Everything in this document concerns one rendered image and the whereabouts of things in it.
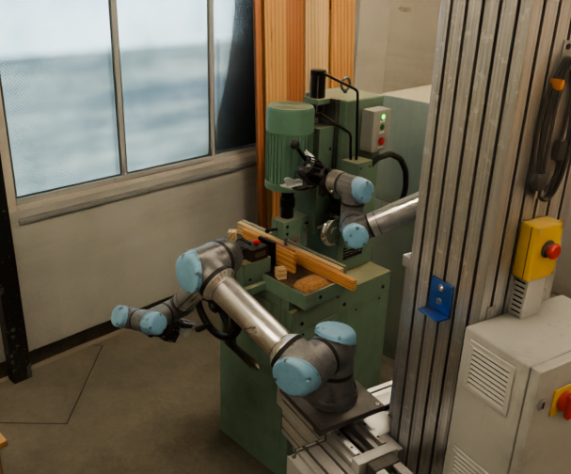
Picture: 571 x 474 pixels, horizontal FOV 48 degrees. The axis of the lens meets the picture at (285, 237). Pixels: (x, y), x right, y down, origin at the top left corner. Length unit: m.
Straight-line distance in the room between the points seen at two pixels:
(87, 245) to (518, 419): 2.55
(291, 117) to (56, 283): 1.72
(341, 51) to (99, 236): 1.95
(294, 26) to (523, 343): 2.91
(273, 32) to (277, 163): 1.64
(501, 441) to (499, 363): 0.19
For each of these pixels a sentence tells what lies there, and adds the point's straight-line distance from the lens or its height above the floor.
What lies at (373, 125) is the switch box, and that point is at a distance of 2.48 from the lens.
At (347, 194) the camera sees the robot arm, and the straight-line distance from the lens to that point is 2.05.
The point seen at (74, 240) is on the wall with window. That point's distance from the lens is 3.49.
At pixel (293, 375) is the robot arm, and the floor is 1.00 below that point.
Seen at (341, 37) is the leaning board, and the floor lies 1.55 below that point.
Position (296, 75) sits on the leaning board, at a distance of 4.10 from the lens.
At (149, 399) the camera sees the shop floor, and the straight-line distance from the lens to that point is 3.32.
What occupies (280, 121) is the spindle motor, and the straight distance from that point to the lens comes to 2.31.
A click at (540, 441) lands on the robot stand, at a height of 1.03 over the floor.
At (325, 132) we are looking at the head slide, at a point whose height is 1.40.
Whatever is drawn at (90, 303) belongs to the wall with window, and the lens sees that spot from 3.68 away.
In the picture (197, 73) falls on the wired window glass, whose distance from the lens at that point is 3.81.
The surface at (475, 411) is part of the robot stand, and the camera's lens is 1.60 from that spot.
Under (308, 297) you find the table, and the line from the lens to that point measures 2.30.
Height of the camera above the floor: 1.97
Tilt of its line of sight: 23 degrees down
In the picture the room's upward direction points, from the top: 2 degrees clockwise
